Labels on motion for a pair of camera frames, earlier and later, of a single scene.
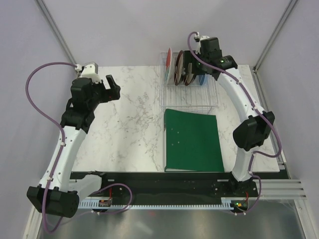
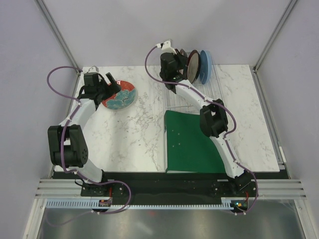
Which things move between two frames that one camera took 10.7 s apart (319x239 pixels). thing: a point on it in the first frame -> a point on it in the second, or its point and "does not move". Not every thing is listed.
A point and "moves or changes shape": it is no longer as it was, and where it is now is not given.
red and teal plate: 168,65 moves or changes shape
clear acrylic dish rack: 201,98 does not move
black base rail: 168,186 does not move
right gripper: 188,59 -> 182,59
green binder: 191,143 does not move
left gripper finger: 110,81 does not move
